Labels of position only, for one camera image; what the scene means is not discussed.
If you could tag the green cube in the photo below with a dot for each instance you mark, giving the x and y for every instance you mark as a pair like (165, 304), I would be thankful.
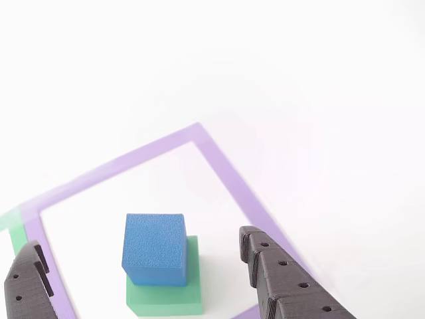
(166, 299)

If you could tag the small blue cube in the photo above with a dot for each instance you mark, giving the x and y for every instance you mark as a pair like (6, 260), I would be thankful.
(152, 246)

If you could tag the green tape square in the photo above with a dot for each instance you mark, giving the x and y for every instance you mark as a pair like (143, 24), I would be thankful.
(16, 236)

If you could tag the purple tape square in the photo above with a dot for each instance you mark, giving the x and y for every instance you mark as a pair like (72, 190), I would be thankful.
(232, 179)

